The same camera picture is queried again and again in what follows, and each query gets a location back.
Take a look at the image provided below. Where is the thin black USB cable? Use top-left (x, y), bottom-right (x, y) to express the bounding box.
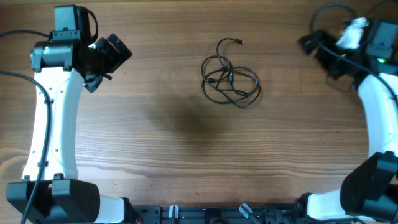
top-left (200, 55), bottom-right (261, 109)
top-left (214, 37), bottom-right (245, 90)

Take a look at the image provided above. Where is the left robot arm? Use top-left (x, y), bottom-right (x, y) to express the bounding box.
top-left (6, 4), bottom-right (142, 223)

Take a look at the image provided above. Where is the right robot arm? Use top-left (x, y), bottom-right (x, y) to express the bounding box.
top-left (299, 17), bottom-right (397, 223)

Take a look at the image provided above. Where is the left camera black cable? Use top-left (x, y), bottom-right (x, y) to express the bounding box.
top-left (0, 29), bottom-right (53, 224)

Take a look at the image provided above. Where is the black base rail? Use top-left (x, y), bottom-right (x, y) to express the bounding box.
top-left (134, 204), bottom-right (311, 224)

